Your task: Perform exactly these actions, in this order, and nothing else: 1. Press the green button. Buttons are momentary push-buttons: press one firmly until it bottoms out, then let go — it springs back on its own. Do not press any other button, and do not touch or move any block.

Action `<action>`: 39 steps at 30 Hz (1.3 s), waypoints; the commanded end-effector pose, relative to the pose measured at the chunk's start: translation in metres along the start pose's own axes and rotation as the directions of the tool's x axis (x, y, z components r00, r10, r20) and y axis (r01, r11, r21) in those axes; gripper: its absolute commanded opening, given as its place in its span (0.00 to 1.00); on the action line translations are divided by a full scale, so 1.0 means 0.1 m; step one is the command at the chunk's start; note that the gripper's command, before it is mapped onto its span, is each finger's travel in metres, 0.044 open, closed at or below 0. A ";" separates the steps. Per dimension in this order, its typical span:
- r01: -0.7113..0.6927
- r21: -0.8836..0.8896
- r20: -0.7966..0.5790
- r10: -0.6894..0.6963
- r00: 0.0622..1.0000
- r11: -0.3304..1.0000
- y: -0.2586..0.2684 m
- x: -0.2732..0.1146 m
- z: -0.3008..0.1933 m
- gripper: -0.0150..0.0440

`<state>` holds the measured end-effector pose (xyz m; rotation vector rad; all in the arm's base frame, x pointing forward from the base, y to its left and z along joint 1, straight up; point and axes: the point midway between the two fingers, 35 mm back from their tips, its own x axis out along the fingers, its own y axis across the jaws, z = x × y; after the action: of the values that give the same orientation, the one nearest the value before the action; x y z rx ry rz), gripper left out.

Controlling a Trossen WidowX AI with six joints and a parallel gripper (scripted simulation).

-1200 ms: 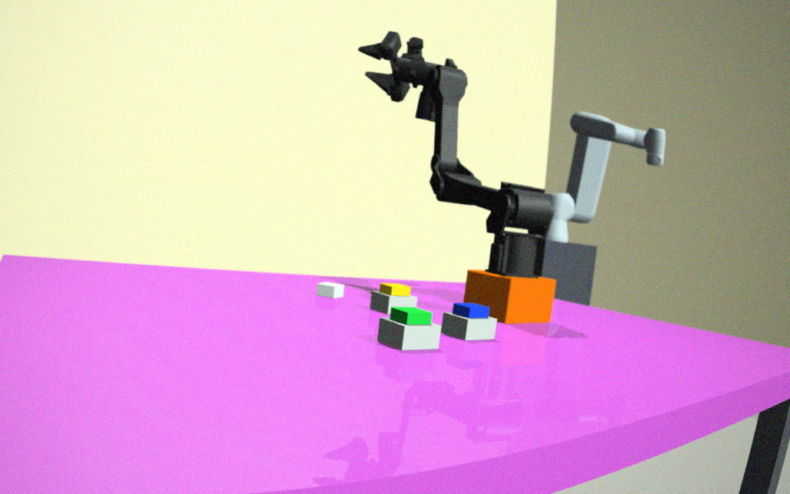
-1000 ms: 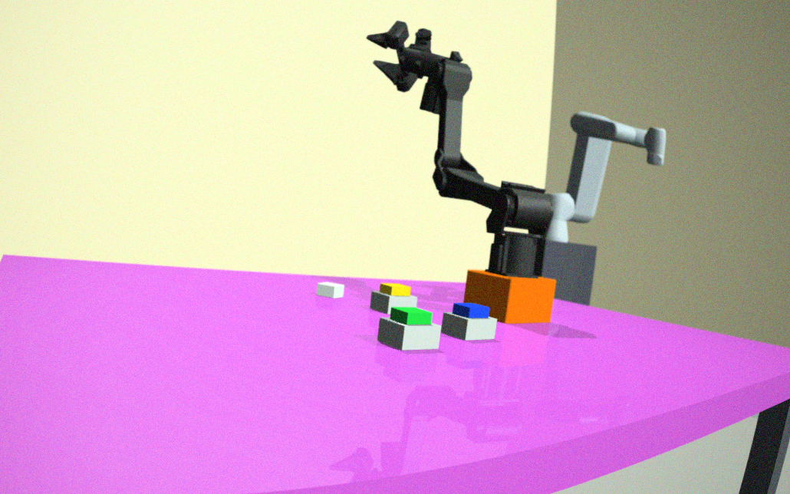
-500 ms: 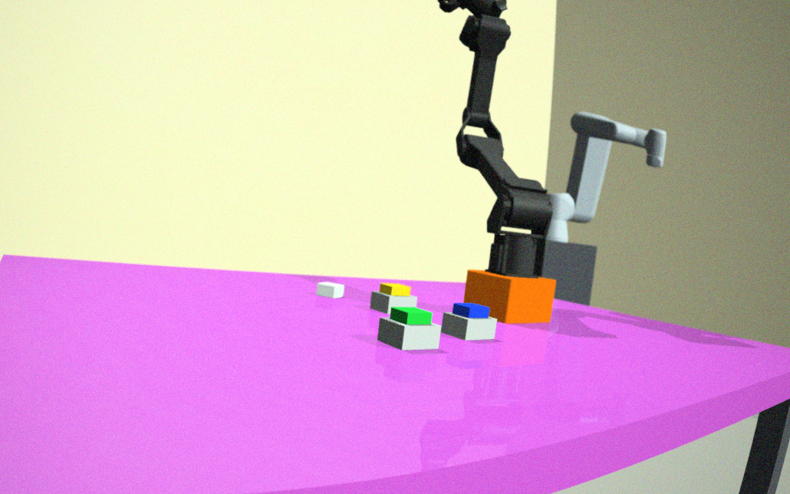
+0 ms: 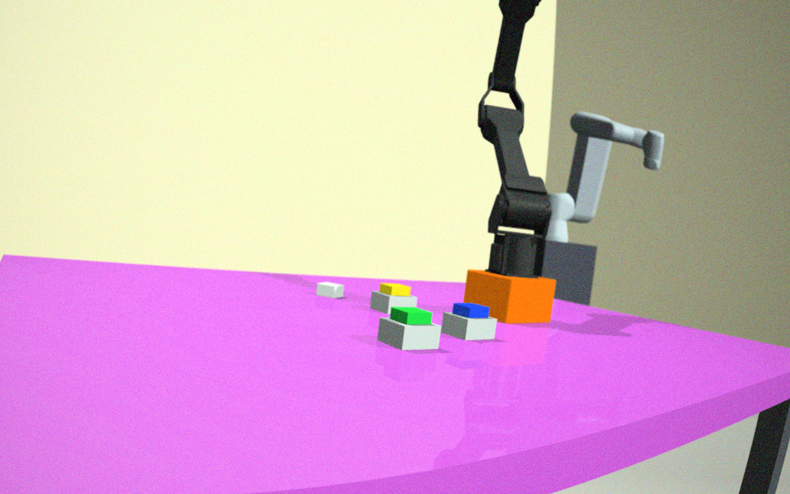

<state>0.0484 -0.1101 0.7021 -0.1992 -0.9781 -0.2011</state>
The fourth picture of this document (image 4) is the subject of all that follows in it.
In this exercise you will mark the green button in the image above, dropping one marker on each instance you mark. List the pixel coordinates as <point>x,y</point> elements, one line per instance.
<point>409,329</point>

